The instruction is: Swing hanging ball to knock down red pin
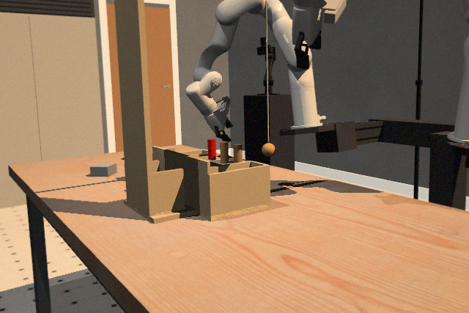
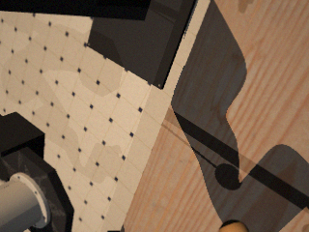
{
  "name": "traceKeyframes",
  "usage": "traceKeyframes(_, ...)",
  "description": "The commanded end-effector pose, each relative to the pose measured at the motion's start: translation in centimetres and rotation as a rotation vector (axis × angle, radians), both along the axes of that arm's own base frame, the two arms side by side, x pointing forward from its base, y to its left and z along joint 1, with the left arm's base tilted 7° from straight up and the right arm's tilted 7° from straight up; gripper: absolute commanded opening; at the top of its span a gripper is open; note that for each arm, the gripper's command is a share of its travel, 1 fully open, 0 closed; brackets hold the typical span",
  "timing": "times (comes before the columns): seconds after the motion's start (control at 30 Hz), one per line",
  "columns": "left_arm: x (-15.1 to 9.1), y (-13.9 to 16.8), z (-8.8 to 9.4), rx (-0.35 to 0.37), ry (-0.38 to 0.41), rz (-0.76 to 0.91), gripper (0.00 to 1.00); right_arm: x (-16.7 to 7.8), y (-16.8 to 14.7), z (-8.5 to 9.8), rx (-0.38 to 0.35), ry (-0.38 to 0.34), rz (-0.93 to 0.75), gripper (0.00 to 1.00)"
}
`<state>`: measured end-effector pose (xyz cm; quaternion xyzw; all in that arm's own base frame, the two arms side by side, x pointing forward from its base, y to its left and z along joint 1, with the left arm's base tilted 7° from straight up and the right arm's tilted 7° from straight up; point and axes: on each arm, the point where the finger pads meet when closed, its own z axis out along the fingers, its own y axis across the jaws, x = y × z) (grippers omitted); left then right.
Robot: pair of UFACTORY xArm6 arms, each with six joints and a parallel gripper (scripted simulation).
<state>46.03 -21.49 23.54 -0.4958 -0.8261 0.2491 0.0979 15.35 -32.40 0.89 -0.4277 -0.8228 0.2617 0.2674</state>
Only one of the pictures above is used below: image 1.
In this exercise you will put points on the brown cylinder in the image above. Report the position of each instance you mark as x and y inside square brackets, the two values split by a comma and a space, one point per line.
[238, 153]
[224, 151]

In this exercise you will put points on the red cylinder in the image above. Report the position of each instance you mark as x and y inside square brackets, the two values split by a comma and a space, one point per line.
[211, 149]

